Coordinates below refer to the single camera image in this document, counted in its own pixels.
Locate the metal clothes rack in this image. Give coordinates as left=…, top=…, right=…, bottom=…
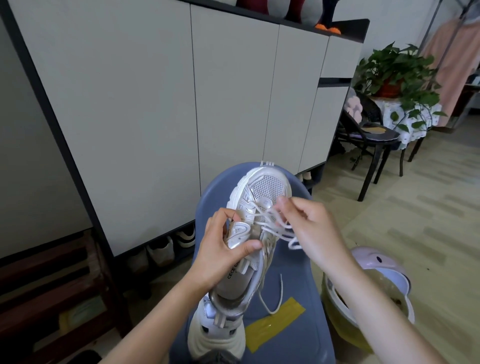
left=417, top=0, right=480, bottom=92

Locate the white shoe with dark stripes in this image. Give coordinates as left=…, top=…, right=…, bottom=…
left=174, top=224, right=197, bottom=249

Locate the person's right hand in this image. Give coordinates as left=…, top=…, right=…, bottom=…
left=275, top=196, right=352, bottom=278

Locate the red flower pot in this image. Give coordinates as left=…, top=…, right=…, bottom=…
left=374, top=77, right=405, bottom=99

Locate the white shoe cabinet black frame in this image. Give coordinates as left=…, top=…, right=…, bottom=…
left=0, top=0, right=371, bottom=340

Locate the dark red plush toy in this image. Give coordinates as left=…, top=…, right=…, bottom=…
left=235, top=0, right=270, bottom=16

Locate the pink hanging garment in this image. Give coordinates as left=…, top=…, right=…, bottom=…
left=421, top=18, right=480, bottom=118

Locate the blue plastic chair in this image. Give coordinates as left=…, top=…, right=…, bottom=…
left=179, top=161, right=337, bottom=364

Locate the table with floral tablecloth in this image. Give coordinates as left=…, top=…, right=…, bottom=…
left=369, top=95, right=444, bottom=163

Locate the yellow tape patch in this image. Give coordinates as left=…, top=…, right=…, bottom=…
left=245, top=297, right=307, bottom=353

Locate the yellow trash bag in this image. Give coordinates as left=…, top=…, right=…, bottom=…
left=321, top=275, right=376, bottom=355

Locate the pink plush toy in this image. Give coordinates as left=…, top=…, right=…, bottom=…
left=344, top=95, right=364, bottom=124

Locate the person's left forearm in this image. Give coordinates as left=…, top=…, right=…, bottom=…
left=100, top=275, right=211, bottom=364

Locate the grey shoe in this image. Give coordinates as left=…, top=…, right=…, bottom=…
left=125, top=245, right=151, bottom=275

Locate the green potted plant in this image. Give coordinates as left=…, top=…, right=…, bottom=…
left=352, top=41, right=448, bottom=133

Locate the person's right forearm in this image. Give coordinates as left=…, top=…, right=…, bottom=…
left=318, top=258, right=448, bottom=364

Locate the person's left hand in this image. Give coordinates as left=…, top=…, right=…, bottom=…
left=189, top=207, right=263, bottom=292

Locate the beige shoe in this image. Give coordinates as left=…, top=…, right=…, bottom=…
left=145, top=235, right=176, bottom=268

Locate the pale green packet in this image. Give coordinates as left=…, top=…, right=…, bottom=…
left=59, top=295, right=110, bottom=332

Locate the white shoelace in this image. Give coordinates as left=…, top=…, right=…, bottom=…
left=252, top=200, right=305, bottom=316

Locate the white silver mesh sneaker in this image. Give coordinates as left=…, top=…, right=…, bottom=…
left=207, top=166, right=293, bottom=320

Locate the white silver chunky sneaker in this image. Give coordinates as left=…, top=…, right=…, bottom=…
left=187, top=295, right=247, bottom=361

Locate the brown wooden shelf rack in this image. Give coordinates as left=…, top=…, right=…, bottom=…
left=0, top=228, right=134, bottom=364

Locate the black wooden chair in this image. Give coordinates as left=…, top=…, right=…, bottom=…
left=334, top=87, right=406, bottom=203

